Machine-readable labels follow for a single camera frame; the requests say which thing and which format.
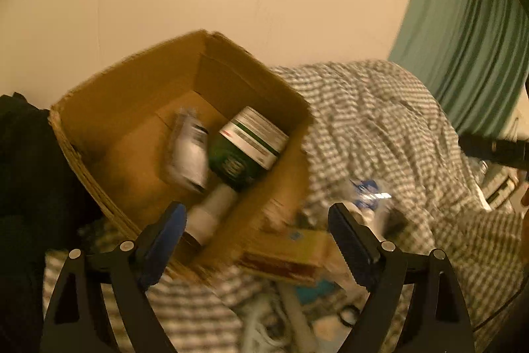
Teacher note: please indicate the green curtain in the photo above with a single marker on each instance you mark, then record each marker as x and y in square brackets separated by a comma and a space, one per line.
[454, 26]

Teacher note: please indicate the grey checkered blanket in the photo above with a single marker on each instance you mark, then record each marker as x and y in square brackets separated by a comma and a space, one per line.
[372, 117]

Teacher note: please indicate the black cloth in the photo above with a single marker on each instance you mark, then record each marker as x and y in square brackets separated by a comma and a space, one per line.
[33, 171]

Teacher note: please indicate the white spray bottle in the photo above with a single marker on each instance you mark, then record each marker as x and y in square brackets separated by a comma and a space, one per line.
[208, 212]

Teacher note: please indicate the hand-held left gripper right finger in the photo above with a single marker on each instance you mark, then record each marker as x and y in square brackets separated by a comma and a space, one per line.
[351, 249]

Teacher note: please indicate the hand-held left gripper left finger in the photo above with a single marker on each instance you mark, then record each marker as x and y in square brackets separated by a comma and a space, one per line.
[166, 248]

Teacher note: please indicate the green bottle with white label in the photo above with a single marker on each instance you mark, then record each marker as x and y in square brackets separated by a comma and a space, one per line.
[231, 162]

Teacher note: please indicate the plastic bottle with blue label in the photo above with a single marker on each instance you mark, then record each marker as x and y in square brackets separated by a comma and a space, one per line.
[368, 191]

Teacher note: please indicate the teal packet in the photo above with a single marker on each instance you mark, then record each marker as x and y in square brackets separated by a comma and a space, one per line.
[318, 291]

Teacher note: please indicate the small brown box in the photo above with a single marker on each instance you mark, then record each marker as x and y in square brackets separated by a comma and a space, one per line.
[285, 253]

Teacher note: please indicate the brown cardboard box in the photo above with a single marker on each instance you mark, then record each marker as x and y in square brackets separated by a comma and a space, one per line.
[124, 109]

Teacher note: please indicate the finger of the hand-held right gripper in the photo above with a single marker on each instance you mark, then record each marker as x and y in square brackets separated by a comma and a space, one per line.
[483, 148]

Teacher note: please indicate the small white packet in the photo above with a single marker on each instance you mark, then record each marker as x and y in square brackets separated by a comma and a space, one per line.
[190, 154]

